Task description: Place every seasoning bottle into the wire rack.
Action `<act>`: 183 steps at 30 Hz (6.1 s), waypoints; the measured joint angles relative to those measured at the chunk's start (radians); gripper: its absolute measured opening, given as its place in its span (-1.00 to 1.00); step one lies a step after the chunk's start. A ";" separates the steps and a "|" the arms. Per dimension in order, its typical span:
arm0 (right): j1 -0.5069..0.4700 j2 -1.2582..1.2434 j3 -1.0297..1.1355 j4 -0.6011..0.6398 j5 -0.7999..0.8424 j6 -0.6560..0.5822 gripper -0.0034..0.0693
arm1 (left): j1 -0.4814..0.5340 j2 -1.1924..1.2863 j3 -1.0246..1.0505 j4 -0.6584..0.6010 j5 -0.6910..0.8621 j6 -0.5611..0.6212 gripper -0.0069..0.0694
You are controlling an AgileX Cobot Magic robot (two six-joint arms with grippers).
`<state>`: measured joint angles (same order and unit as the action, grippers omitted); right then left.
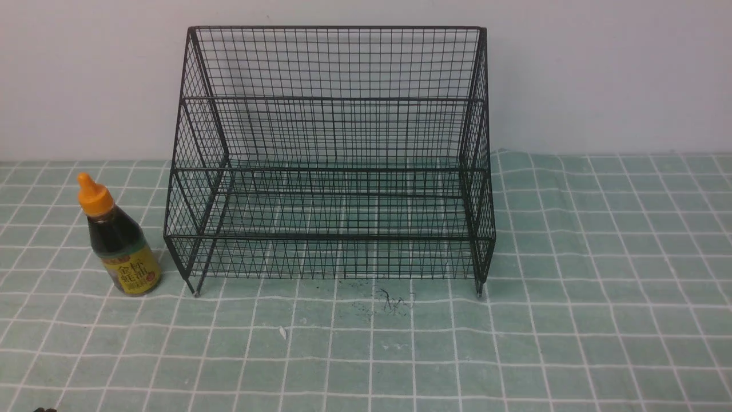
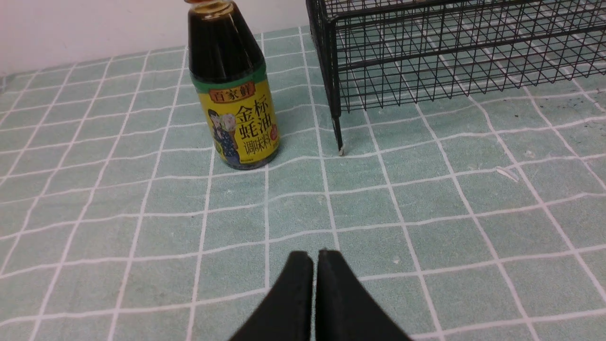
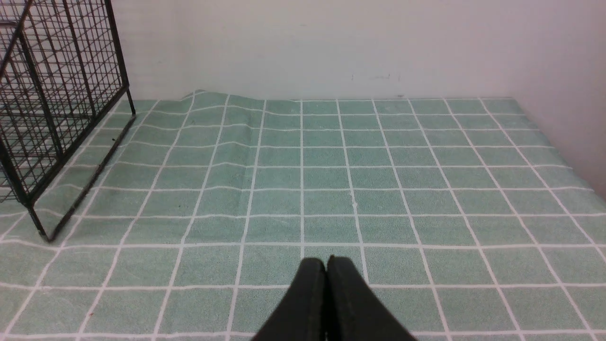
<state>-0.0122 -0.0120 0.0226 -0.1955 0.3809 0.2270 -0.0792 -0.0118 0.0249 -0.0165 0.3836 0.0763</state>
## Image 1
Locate green checkered tablecloth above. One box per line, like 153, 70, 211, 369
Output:
1, 151, 730, 411

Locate seasoning bottle with orange cap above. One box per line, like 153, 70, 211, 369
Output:
77, 172, 162, 296

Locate black wire mesh shelf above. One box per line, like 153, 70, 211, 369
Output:
163, 25, 496, 296

